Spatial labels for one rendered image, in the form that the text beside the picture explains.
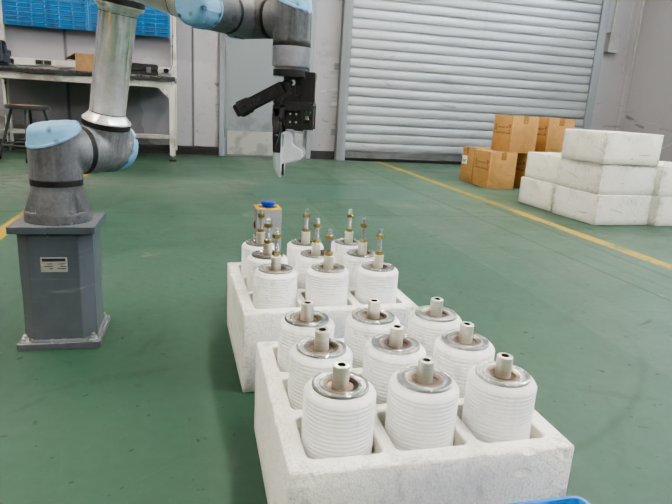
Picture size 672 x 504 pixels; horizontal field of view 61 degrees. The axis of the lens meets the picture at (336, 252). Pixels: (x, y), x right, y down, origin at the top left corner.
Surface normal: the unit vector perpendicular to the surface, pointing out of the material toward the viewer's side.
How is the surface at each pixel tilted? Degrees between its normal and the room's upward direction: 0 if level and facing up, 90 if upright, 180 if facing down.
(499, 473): 90
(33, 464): 0
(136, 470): 0
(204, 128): 90
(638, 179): 90
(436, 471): 90
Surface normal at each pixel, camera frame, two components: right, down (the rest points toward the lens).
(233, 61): 0.23, 0.26
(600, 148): -0.97, 0.01
